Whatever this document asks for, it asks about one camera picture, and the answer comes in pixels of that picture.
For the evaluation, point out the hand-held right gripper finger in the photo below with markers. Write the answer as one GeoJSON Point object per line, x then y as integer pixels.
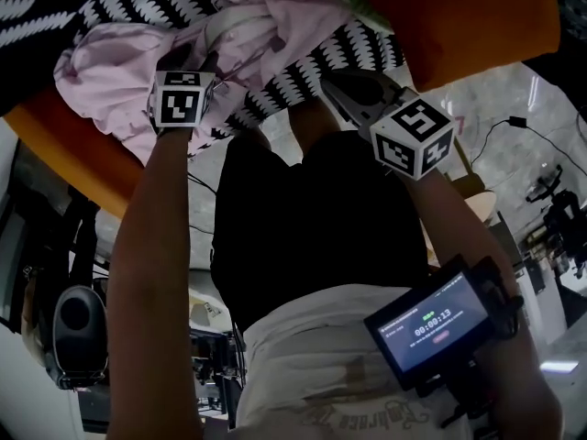
{"type": "Point", "coordinates": [395, 99]}
{"type": "Point", "coordinates": [355, 117]}

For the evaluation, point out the pink cloth garment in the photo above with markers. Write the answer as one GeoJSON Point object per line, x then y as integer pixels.
{"type": "Point", "coordinates": [105, 71]}

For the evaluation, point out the person's bare leg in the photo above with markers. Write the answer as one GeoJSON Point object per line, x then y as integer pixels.
{"type": "Point", "coordinates": [314, 126]}

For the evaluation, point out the person's black shorts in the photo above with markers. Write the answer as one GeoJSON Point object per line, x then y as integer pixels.
{"type": "Point", "coordinates": [321, 223]}

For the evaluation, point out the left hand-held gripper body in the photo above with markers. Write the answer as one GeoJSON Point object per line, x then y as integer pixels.
{"type": "Point", "coordinates": [176, 103]}

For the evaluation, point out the person's right forearm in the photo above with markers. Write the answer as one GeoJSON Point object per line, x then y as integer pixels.
{"type": "Point", "coordinates": [458, 227]}

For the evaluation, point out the orange cushion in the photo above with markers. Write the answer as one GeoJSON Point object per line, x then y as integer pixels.
{"type": "Point", "coordinates": [458, 25]}

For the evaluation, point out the black rounded device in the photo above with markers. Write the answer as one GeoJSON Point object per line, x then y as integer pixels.
{"type": "Point", "coordinates": [78, 328]}

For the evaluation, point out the black metal rack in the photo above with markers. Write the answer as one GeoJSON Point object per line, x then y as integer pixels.
{"type": "Point", "coordinates": [215, 365]}

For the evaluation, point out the person's white t-shirt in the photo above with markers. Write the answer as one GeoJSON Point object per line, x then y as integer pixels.
{"type": "Point", "coordinates": [312, 360]}

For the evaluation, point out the round wooden stool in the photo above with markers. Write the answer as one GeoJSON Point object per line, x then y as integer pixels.
{"type": "Point", "coordinates": [481, 204]}

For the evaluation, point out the black tripod stand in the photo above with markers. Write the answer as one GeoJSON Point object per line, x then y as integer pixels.
{"type": "Point", "coordinates": [561, 213]}

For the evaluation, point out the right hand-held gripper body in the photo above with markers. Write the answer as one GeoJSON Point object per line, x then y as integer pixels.
{"type": "Point", "coordinates": [413, 140]}

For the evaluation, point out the person's left forearm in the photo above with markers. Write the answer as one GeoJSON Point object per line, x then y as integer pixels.
{"type": "Point", "coordinates": [151, 268]}

